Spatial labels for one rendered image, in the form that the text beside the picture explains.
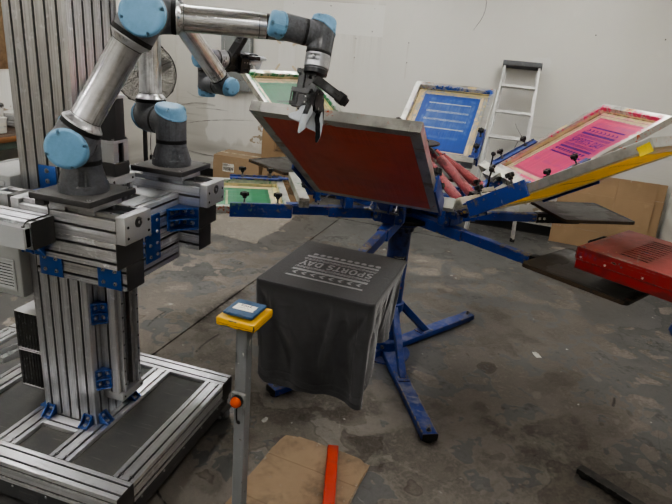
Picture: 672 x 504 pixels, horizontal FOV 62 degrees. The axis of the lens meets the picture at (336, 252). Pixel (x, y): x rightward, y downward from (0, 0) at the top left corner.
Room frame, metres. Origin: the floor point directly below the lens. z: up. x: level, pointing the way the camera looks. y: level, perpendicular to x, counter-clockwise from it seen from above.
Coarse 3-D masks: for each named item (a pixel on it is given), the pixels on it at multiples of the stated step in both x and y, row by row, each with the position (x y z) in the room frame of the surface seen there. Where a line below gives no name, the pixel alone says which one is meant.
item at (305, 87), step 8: (304, 72) 1.70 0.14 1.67; (312, 72) 1.69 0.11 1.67; (320, 72) 1.68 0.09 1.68; (304, 80) 1.70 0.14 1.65; (312, 80) 1.69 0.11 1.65; (296, 88) 1.68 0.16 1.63; (304, 88) 1.67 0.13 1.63; (312, 88) 1.68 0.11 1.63; (296, 96) 1.67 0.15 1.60; (304, 96) 1.67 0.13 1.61; (320, 96) 1.68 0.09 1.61; (296, 104) 1.66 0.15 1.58; (304, 104) 1.66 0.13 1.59; (320, 104) 1.69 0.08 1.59
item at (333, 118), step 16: (256, 112) 1.90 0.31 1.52; (272, 112) 1.87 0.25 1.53; (288, 112) 1.86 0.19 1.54; (336, 112) 1.82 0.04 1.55; (352, 128) 1.81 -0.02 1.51; (368, 128) 1.78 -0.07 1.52; (384, 128) 1.75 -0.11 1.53; (400, 128) 1.74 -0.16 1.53; (416, 128) 1.72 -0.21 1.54; (416, 144) 1.79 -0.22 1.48; (304, 176) 2.37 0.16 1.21; (432, 176) 2.03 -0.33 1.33; (432, 192) 2.14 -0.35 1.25; (416, 208) 2.37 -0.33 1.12; (432, 208) 2.31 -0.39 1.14
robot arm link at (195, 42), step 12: (180, 0) 2.20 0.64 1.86; (180, 36) 2.22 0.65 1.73; (192, 36) 2.22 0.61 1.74; (192, 48) 2.24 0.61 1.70; (204, 48) 2.26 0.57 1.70; (204, 60) 2.28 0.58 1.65; (216, 60) 2.31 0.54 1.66; (216, 72) 2.31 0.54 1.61; (216, 84) 2.34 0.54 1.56; (228, 84) 2.33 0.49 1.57
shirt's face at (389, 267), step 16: (288, 256) 2.08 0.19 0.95; (304, 256) 2.09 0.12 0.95; (336, 256) 2.13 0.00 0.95; (352, 256) 2.14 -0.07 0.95; (368, 256) 2.16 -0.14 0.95; (384, 256) 2.18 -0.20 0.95; (272, 272) 1.90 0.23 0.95; (384, 272) 2.00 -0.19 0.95; (304, 288) 1.78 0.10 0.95; (320, 288) 1.80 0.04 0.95; (336, 288) 1.81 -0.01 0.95; (368, 288) 1.83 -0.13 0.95; (384, 288) 1.85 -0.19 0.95
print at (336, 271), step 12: (312, 252) 2.15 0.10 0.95; (300, 264) 2.00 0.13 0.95; (312, 264) 2.02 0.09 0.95; (324, 264) 2.03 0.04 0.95; (336, 264) 2.04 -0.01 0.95; (348, 264) 2.05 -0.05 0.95; (360, 264) 2.06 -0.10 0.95; (300, 276) 1.89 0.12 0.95; (312, 276) 1.90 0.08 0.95; (324, 276) 1.91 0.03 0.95; (336, 276) 1.92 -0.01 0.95; (348, 276) 1.93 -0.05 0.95; (360, 276) 1.94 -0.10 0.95; (372, 276) 1.95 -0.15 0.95; (360, 288) 1.83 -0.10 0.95
